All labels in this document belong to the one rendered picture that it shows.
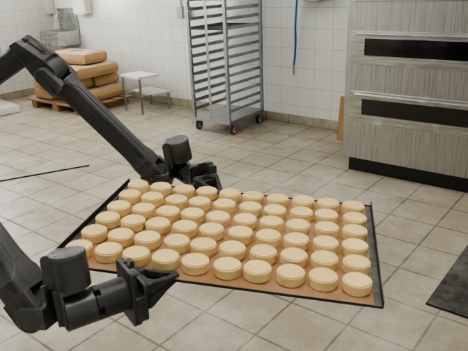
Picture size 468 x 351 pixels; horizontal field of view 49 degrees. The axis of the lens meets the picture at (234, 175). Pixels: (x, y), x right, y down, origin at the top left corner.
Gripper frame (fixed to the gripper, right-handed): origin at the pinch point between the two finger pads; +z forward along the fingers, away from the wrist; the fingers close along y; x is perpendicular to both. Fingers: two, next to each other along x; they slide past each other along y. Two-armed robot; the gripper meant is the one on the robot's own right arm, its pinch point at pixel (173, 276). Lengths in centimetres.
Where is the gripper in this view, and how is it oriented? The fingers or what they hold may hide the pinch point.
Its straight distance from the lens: 93.2
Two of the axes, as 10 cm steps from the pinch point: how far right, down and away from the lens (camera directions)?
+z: 8.3, -2.1, 5.1
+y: -0.1, -9.3, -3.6
